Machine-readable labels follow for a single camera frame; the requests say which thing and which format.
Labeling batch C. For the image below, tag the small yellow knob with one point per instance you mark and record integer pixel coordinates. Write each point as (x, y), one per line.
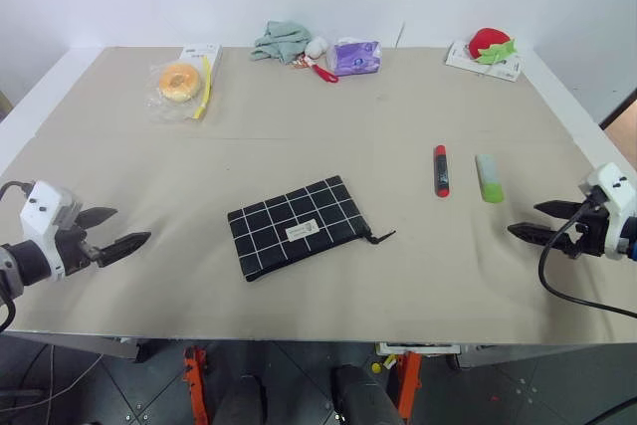
(376, 367)

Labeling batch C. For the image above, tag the white under-table bracket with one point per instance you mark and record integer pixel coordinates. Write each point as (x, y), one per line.
(418, 348)

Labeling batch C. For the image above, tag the small white ball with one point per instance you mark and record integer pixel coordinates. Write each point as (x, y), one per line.
(316, 47)

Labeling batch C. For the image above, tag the red strawberry plush toy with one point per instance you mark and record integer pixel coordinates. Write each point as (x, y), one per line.
(490, 42)

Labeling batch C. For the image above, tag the orange table leg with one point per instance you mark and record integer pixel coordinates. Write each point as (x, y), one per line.
(409, 385)
(196, 385)

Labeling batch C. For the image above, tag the red and black marker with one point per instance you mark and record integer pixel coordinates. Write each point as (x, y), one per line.
(441, 171)

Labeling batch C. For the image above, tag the bagel in clear bag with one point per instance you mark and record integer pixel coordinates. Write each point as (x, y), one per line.
(179, 80)

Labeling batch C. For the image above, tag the beige table cover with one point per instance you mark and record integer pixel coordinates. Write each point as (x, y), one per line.
(318, 121)

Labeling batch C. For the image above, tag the black grid pencil pouch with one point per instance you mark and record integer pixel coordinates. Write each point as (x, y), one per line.
(293, 231)

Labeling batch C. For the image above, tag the dark rounded shape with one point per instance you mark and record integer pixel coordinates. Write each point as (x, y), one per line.
(360, 395)

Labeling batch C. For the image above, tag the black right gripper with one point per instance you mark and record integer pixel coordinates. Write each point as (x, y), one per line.
(592, 233)

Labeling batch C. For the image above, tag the pale green cloth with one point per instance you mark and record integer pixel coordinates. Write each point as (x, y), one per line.
(278, 42)

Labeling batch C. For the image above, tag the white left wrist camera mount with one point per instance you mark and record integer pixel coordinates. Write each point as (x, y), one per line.
(42, 206)

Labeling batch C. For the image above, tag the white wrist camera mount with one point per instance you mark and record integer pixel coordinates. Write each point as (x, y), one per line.
(612, 186)
(42, 206)

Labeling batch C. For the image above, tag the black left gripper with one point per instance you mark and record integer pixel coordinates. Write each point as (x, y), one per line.
(74, 248)

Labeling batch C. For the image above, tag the white flat carton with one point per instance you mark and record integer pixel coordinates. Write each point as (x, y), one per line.
(505, 69)

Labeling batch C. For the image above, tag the green white tube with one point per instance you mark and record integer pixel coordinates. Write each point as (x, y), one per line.
(489, 178)

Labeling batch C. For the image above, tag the white box yellow stripe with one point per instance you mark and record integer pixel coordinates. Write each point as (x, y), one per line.
(209, 53)

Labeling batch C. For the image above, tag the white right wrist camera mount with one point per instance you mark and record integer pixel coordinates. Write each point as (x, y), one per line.
(612, 186)

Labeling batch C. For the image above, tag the purple tissue pack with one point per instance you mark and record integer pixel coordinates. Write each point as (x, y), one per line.
(356, 58)

